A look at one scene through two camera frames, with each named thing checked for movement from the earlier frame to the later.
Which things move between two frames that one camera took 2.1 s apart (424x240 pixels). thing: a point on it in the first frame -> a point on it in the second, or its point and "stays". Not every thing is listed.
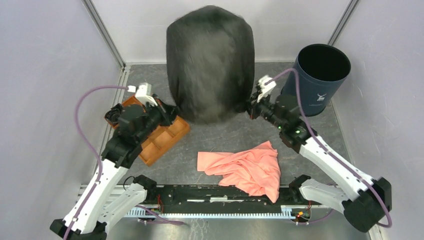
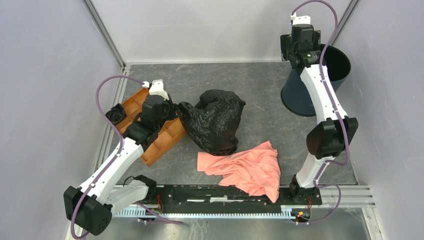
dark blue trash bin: (323, 69) stays
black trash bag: (211, 63) -> (213, 121)
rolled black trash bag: (113, 115) stays
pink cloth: (255, 171) stays
